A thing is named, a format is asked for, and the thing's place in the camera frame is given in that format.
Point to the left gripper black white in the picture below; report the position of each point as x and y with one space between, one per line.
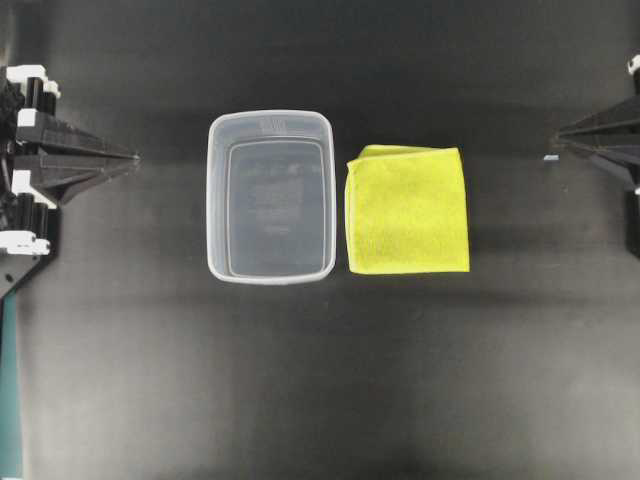
33 184

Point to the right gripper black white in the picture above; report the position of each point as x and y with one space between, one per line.
609 139

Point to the clear plastic container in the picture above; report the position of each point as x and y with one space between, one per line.
271 197

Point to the yellow folded towel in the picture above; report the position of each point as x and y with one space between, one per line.
406 211

